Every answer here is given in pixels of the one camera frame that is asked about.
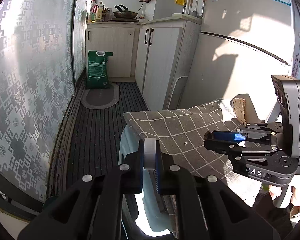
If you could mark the black frying pan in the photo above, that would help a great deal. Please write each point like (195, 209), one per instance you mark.
(125, 13)

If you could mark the light blue cloth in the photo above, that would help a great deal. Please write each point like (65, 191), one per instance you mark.
(150, 205)

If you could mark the green rice bag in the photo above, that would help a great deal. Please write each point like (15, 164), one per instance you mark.
(98, 70)

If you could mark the grey oval floor mat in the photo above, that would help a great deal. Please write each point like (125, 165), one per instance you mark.
(100, 96)

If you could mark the white leaning board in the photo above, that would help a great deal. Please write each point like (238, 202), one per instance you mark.
(178, 92)

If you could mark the yellow oil bottle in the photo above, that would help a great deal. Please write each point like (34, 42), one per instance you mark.
(99, 12)

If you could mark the tall white cabinet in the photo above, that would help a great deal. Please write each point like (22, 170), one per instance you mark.
(162, 60)

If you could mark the beige lace cloth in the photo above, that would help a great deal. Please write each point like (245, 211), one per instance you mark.
(239, 110)

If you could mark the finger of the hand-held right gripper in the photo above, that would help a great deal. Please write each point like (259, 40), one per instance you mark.
(222, 148)
(227, 136)

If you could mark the grey checked tablecloth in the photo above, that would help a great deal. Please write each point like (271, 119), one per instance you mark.
(177, 127)

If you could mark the hanging kitchen utensils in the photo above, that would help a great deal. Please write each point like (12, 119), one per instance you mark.
(195, 11)

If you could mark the person's right hand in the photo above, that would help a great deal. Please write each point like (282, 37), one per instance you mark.
(298, 195)

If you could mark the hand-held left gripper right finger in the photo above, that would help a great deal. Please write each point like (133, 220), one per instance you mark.
(158, 170)

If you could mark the white refrigerator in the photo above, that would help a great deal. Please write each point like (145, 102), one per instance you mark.
(240, 20)

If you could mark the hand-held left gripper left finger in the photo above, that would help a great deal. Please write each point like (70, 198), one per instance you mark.
(140, 165)

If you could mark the white bottle cap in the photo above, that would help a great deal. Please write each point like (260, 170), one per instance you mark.
(149, 152)

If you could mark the patterned frosted glass door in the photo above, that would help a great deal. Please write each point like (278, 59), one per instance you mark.
(27, 92)
(81, 30)

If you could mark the black cooktop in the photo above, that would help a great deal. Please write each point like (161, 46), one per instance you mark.
(125, 20)

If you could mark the dark green bin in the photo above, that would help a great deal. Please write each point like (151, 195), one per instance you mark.
(51, 200)

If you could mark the low white cabinet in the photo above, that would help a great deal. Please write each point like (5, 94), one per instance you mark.
(110, 50)

